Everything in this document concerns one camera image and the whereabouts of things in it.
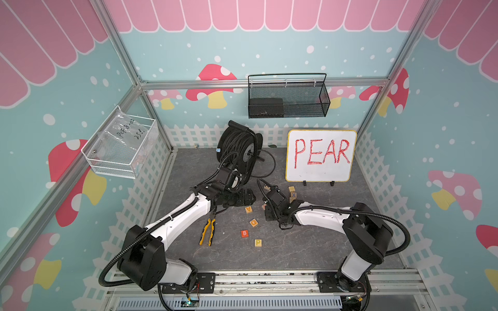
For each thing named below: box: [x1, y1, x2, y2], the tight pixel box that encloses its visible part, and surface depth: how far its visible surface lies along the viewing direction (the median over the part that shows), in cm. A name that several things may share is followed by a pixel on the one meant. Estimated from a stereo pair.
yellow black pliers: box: [199, 218, 216, 247], surface depth 89 cm
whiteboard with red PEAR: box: [285, 129, 358, 186], surface depth 100 cm
